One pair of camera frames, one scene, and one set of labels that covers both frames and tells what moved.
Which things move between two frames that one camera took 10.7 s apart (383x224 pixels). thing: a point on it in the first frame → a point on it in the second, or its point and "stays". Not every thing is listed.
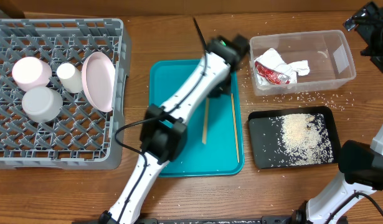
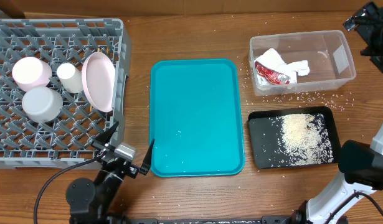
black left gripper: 225,87 → 132,169
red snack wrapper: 270,76 stays
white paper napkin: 291,70 stays
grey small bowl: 42,104 stays
